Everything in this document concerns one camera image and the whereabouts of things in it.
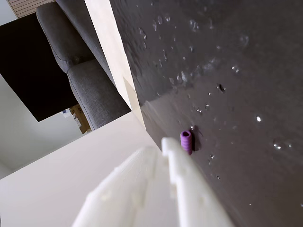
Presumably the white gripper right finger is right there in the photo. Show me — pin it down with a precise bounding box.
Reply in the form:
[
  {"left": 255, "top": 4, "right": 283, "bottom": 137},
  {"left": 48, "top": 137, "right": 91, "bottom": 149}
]
[{"left": 161, "top": 137, "right": 235, "bottom": 227}]

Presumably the black table mat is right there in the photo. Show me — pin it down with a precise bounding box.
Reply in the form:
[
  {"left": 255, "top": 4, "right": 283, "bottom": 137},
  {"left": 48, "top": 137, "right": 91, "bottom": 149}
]
[{"left": 110, "top": 0, "right": 303, "bottom": 227}]

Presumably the grey fabric sofa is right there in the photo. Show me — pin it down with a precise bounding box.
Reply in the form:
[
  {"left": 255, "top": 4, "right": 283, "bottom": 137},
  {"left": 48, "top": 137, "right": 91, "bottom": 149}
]
[{"left": 36, "top": 0, "right": 132, "bottom": 131}]

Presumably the brown cardboard box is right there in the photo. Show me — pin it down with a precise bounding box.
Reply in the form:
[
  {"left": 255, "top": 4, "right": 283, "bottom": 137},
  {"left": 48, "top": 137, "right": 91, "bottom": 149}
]
[{"left": 69, "top": 103, "right": 92, "bottom": 135}]

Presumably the white board sheet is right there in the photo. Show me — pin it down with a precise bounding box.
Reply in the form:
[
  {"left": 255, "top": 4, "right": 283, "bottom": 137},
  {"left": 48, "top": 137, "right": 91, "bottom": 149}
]
[{"left": 0, "top": 112, "right": 164, "bottom": 227}]

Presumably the purple ribbed pen grip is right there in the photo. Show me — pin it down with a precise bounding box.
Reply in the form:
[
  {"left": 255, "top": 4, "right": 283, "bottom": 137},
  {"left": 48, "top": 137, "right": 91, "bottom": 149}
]
[{"left": 180, "top": 130, "right": 194, "bottom": 156}]

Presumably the black rectangular panel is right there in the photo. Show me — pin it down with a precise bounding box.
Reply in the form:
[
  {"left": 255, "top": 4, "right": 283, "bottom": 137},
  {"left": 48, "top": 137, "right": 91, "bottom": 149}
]
[{"left": 0, "top": 13, "right": 80, "bottom": 122}]

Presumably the beige slatted panel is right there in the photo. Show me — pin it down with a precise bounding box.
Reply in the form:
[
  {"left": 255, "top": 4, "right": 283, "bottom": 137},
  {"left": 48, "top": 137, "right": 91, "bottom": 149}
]
[{"left": 14, "top": 0, "right": 57, "bottom": 19}]

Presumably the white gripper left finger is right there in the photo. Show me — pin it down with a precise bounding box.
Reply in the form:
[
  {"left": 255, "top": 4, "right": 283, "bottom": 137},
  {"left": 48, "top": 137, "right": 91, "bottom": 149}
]
[{"left": 71, "top": 145, "right": 181, "bottom": 227}]

